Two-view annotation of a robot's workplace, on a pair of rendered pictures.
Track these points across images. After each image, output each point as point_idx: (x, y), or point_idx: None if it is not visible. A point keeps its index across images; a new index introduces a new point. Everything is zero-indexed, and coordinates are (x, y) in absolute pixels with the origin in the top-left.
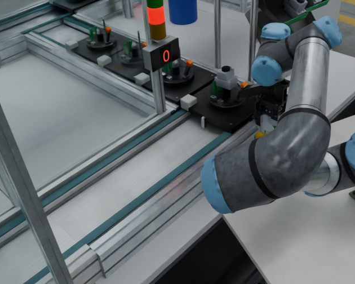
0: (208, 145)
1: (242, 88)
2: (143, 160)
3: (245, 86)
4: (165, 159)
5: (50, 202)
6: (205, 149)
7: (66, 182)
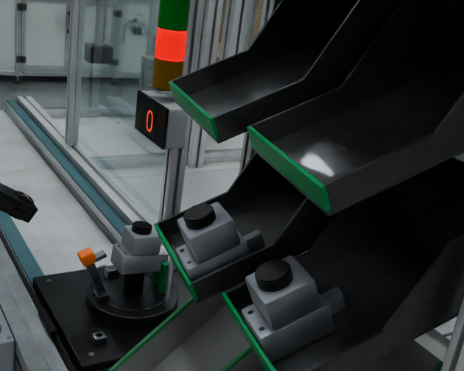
0: (33, 260)
1: (25, 193)
2: (78, 227)
3: (22, 193)
4: (59, 240)
5: (56, 158)
6: (24, 255)
7: (79, 169)
